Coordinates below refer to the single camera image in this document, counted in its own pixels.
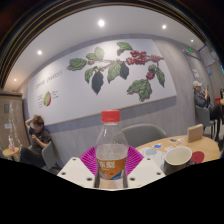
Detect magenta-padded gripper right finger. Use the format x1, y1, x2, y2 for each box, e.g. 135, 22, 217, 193
125, 145, 167, 189

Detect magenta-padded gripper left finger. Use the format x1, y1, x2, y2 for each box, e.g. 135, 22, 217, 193
57, 146, 100, 189

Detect clear red-capped drink bottle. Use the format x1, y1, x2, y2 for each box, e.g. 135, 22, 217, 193
94, 110, 129, 190

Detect white and blue paper sheet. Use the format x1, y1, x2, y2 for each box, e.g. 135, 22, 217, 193
139, 145, 168, 165

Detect grey chair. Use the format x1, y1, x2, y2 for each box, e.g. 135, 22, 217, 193
120, 123, 168, 149
194, 104, 214, 134
41, 140, 63, 173

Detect white cup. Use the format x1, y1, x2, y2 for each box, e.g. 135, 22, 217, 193
163, 146, 193, 176

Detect person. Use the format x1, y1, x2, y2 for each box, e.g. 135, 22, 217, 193
19, 114, 53, 168
192, 80, 223, 121

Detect flat round red coaster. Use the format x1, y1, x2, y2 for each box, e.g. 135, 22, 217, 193
189, 150, 206, 165

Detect small wooden block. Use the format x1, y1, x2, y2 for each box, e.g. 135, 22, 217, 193
186, 123, 204, 143

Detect small round wooden side table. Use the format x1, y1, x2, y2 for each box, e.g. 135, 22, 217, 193
1, 146, 20, 161

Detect round ceiling lights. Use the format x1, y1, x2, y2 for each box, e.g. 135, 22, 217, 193
13, 19, 168, 83

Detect large coffee plant wall mural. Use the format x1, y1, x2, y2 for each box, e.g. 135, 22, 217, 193
26, 38, 178, 126

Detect white wall board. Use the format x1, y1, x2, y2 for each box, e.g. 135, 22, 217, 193
199, 46, 218, 68

